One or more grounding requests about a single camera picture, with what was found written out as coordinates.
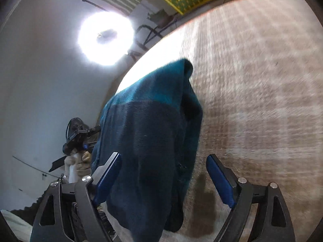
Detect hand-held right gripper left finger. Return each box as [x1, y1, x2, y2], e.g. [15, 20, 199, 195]
[30, 152, 122, 242]

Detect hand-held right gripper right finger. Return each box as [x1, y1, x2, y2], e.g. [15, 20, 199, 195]
[206, 154, 296, 242]

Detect blue plaid fleece shirt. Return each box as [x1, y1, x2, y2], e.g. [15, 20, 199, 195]
[91, 58, 203, 242]

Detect black metal clothes rack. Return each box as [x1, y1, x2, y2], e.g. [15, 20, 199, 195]
[47, 0, 290, 56]

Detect person's left hand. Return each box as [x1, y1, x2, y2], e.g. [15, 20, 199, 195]
[64, 150, 92, 183]

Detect beige checked blanket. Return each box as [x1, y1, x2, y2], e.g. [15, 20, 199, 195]
[97, 0, 322, 242]

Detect pale cloth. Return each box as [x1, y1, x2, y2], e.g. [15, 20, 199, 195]
[0, 209, 34, 242]

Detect dark plant pot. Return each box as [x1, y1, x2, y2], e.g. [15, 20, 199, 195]
[147, 9, 174, 28]

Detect bright ring light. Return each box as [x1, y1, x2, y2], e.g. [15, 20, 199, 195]
[77, 11, 135, 66]

